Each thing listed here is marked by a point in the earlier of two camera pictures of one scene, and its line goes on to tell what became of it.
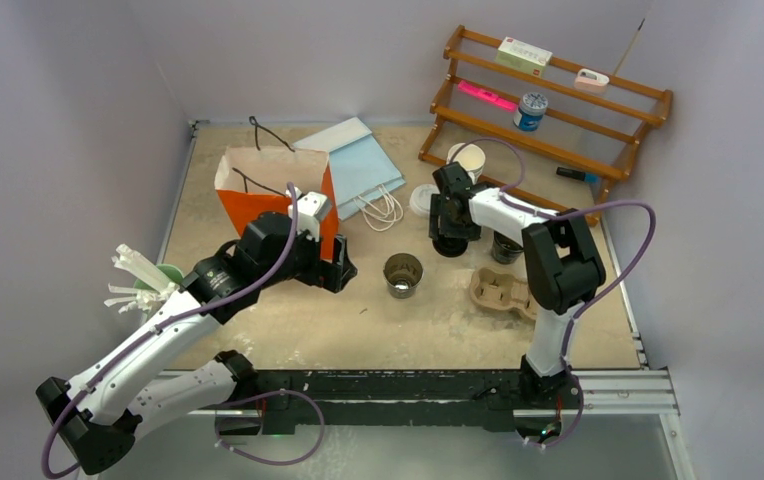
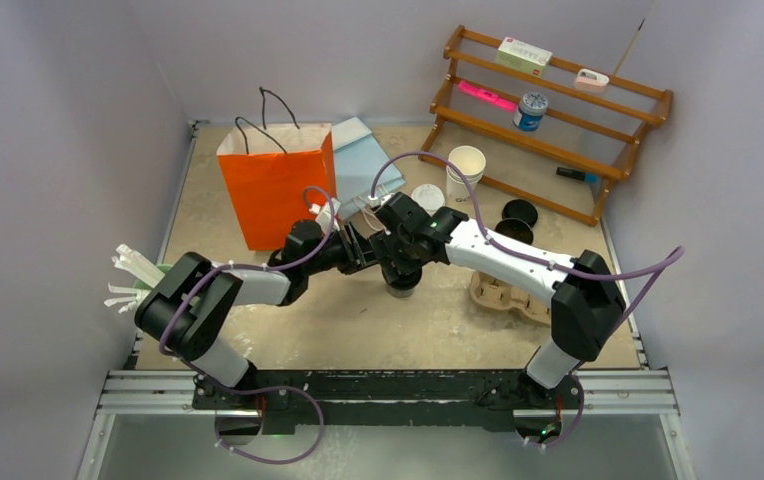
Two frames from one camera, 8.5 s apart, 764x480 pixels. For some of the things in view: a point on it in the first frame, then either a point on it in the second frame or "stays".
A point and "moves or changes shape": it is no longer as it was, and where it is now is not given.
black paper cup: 403,273 stays
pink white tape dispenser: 591,81 stays
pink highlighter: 487,95 stays
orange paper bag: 252,180 moves or changes shape
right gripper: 440,225 to 383,246
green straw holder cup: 170,269 stays
